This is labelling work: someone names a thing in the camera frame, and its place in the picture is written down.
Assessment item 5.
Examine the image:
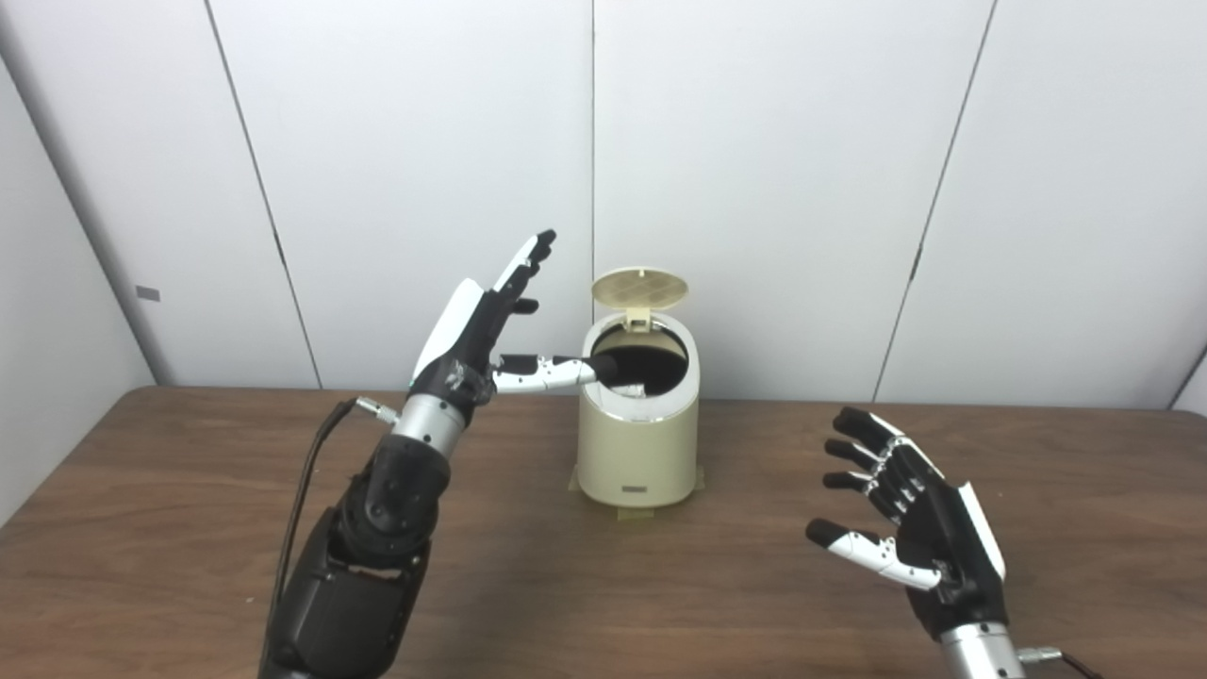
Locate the cream-colored bin body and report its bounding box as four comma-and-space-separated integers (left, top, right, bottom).
576, 314, 702, 509

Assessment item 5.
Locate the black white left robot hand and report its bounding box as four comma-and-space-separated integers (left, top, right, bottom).
410, 229, 619, 408

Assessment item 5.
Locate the cream round bin lid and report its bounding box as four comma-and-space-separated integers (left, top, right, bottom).
591, 267, 690, 333

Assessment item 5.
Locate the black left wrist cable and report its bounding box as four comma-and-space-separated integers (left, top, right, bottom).
268, 396, 403, 644

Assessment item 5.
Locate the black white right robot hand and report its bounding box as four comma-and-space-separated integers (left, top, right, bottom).
806, 406, 1008, 642

